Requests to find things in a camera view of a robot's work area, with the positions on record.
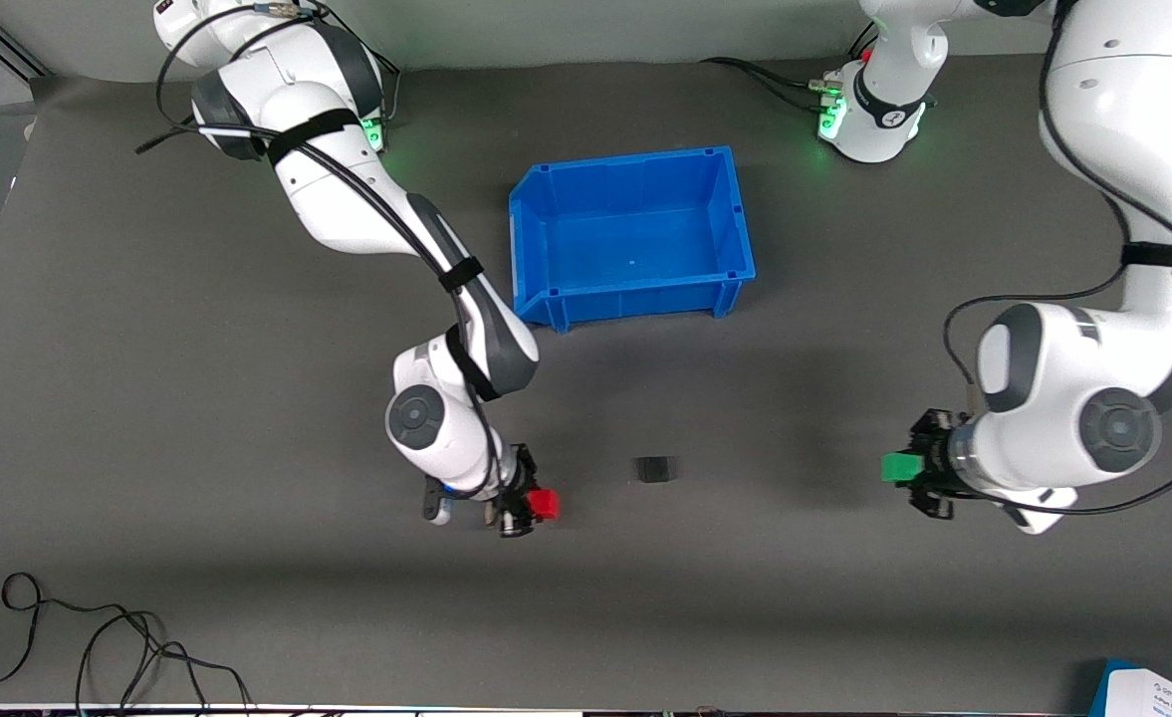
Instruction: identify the blue plastic storage bin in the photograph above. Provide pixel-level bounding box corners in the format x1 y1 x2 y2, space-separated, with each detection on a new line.
508 146 757 334

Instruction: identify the dark grey table mat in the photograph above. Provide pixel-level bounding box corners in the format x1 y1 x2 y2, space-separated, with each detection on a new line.
0 35 1172 714

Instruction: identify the blue box with white label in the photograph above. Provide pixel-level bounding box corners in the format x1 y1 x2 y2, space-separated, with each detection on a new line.
1088 657 1172 717

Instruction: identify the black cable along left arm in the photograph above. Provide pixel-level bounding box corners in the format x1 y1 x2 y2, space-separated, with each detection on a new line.
942 0 1172 519

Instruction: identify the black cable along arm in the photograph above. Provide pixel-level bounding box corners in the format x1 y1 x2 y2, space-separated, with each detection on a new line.
135 0 507 499
942 0 1172 519

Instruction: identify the black cable along right arm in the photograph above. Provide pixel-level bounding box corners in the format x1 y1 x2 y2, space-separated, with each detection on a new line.
135 0 507 499

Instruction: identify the thin black loose cable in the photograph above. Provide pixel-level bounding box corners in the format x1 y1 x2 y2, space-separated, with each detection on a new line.
0 573 163 708
76 609 254 717

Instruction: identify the black right arm base cable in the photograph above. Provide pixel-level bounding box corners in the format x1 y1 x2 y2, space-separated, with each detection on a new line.
376 45 403 126

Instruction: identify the black arm base cable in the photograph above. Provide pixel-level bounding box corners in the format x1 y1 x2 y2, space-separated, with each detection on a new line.
376 45 403 126
700 22 877 113

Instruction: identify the black left arm base cable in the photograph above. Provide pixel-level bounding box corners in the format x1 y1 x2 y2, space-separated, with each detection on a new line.
700 22 877 113

